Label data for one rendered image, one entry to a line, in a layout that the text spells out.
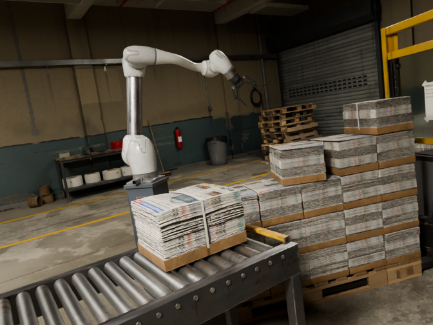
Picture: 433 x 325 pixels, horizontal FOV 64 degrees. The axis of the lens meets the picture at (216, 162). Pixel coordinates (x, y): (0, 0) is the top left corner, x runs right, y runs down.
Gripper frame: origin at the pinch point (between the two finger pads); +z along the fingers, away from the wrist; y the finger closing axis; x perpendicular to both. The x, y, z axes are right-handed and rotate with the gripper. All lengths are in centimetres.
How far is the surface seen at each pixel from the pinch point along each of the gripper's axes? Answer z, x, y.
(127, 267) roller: -13, 114, 98
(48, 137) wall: -113, -549, 307
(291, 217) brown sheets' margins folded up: 63, 47, 38
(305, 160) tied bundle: 44, 41, 6
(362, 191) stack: 89, 42, -9
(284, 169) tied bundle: 39, 40, 20
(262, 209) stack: 46, 47, 48
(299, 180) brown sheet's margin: 50, 42, 18
